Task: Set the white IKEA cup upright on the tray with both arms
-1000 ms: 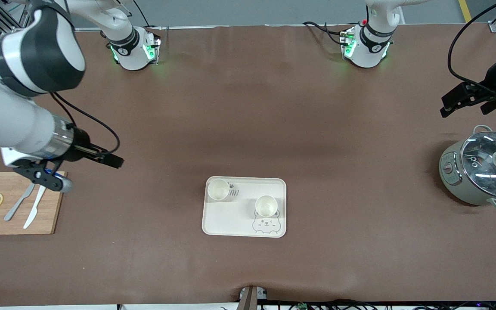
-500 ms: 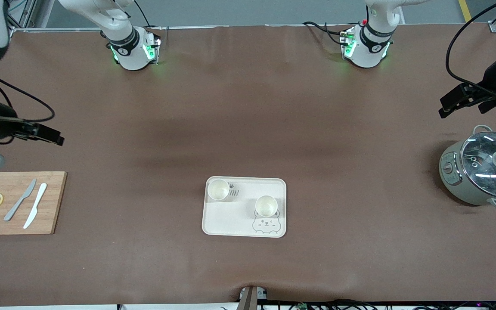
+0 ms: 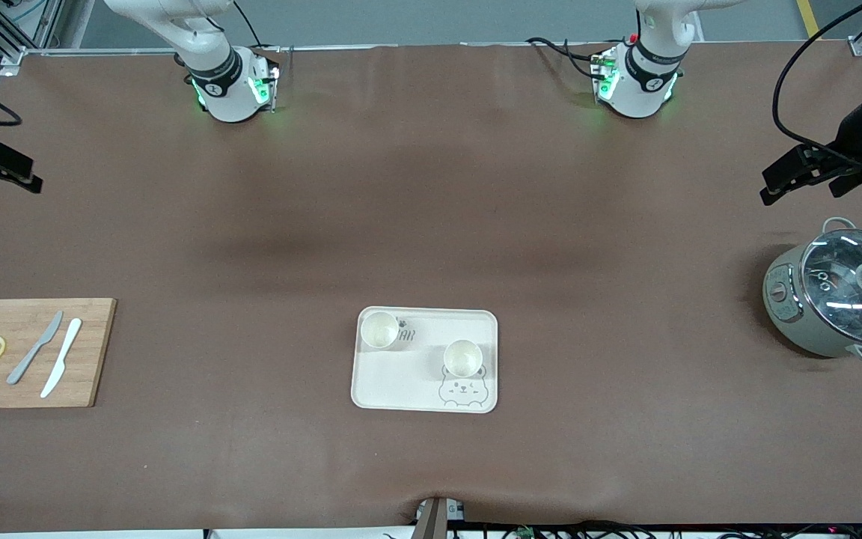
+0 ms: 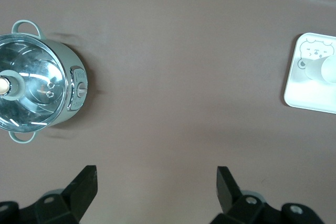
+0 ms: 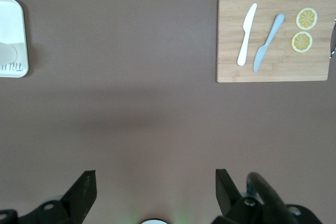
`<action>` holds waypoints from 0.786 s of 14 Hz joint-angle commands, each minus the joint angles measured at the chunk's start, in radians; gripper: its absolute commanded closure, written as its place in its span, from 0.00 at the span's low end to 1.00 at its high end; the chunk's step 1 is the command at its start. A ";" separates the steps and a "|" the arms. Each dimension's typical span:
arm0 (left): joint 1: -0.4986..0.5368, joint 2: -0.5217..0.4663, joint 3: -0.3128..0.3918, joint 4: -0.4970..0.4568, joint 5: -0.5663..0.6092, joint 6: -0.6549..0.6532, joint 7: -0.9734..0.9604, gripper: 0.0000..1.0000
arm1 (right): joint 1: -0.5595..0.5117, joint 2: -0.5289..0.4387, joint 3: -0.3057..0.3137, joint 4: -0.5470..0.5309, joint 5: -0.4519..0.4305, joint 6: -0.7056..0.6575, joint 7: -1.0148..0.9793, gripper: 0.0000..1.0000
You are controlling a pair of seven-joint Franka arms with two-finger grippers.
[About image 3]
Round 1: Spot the white IKEA cup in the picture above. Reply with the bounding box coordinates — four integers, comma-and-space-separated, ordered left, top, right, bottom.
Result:
360, 311, 401, 351
443, 339, 485, 378

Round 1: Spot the cream tray with bear print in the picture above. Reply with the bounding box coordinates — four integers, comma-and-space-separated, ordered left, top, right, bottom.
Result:
350, 306, 499, 414

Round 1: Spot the glass pot lid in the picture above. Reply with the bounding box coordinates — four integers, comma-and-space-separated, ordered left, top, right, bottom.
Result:
801, 228, 862, 345

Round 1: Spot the grey-green electric cooking pot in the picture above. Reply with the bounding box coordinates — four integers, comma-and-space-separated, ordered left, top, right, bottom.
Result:
762, 217, 862, 366

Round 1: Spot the grey plastic knife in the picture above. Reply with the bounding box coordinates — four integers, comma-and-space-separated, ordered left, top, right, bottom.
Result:
7, 311, 64, 386

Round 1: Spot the white plastic knife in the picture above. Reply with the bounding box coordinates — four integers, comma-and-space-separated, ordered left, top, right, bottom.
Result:
40, 318, 83, 399

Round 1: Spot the wooden cutting board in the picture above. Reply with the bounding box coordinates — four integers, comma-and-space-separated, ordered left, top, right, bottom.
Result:
0, 298, 117, 409

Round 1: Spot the brown table mat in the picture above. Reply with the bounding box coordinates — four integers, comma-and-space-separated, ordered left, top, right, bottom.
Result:
0, 43, 862, 534

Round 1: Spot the metal table edge clamp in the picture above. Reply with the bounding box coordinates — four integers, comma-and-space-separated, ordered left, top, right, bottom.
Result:
415, 496, 466, 539

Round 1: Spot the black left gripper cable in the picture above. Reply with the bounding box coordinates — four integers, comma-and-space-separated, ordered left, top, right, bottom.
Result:
772, 0, 862, 162

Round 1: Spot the black left arm base cable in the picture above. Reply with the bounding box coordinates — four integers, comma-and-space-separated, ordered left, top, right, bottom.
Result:
526, 36, 605, 80

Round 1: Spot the black arm base cable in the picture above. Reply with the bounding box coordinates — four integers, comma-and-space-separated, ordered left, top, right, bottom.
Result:
526, 36, 605, 80
233, 0, 283, 53

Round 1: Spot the black right arm base cable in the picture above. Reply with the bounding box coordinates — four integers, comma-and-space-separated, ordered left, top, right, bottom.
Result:
233, 0, 283, 53

